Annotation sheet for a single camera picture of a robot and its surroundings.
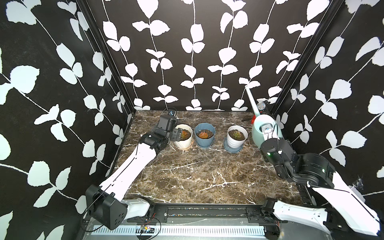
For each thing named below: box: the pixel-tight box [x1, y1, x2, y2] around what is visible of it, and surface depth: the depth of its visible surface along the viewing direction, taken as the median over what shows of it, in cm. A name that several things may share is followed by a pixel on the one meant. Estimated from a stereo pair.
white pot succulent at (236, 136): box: [227, 125, 248, 149], surface depth 97 cm
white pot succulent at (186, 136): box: [174, 124, 193, 149], surface depth 97 cm
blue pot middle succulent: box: [194, 122, 216, 148], surface depth 99 cm
